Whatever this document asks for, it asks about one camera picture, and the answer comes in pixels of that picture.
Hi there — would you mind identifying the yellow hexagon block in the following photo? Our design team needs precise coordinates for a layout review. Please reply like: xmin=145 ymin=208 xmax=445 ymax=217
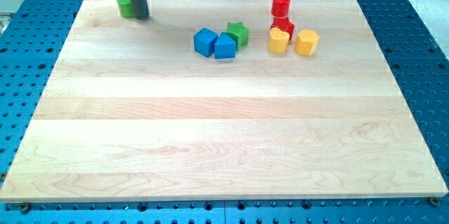
xmin=295 ymin=29 xmax=319 ymax=56

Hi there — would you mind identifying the light wooden board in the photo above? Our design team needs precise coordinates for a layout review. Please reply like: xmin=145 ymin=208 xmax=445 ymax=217
xmin=1 ymin=0 xmax=448 ymax=202

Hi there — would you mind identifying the blue cube block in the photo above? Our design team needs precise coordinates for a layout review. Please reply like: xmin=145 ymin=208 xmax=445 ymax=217
xmin=194 ymin=28 xmax=218 ymax=57

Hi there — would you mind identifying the yellow heart block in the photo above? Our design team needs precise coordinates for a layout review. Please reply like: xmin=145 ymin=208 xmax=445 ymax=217
xmin=268 ymin=27 xmax=290 ymax=53

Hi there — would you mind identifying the blue triangular prism block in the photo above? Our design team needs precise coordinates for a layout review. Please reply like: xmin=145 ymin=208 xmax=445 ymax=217
xmin=215 ymin=32 xmax=236 ymax=60

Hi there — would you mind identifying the red cylinder block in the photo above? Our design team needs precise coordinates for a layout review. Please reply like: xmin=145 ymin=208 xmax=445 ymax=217
xmin=271 ymin=0 xmax=291 ymax=18

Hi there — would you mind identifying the green cylinder block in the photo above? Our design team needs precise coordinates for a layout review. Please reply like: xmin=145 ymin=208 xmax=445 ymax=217
xmin=116 ymin=0 xmax=134 ymax=18

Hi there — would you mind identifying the left board stop screw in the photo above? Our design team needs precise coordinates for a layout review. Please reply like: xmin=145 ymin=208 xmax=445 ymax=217
xmin=18 ymin=202 xmax=31 ymax=214

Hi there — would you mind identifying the green star block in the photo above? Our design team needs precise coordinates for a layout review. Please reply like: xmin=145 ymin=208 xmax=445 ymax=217
xmin=225 ymin=22 xmax=249 ymax=51

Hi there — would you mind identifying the red star-like block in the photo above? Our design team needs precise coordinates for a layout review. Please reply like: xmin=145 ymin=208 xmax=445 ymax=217
xmin=270 ymin=17 xmax=295 ymax=41

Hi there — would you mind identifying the right board stop screw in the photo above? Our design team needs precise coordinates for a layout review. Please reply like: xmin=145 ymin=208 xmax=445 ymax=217
xmin=429 ymin=197 xmax=440 ymax=206

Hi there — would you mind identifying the board stop screw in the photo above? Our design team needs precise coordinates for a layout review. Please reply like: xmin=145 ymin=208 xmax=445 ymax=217
xmin=18 ymin=202 xmax=31 ymax=214
xmin=429 ymin=197 xmax=440 ymax=206

